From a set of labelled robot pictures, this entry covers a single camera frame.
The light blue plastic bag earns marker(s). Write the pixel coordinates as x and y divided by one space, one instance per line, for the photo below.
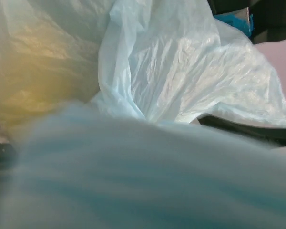
134 156

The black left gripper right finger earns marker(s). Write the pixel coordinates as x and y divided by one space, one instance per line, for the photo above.
275 136

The black plastic toolbox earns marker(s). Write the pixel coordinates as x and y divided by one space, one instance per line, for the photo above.
269 17

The yellow fake fruit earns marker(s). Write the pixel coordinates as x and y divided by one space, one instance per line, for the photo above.
38 74

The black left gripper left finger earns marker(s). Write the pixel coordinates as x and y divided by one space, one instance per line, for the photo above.
8 156

